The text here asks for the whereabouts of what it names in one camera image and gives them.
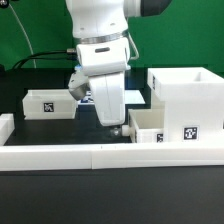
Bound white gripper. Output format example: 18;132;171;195
77;38;130;136

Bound white front drawer box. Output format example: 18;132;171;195
121;109;164;143

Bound white drawer box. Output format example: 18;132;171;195
121;109;164;143
22;89;77;120

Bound white drawer cabinet frame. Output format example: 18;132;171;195
148;67;224;143

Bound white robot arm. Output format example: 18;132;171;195
65;0;172;126

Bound fiducial marker sheet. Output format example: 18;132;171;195
78;90;145;105

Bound white front fence rail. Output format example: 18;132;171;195
0;142;224;172

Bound white fence rail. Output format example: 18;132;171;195
0;142;224;172
0;114;15;146

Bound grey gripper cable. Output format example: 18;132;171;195
127;32;140;62

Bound white thin cable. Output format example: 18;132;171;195
7;3;38;70

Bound white left fence rail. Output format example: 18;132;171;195
0;114;15;146

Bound black cables at base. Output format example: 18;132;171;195
11;48;78;70

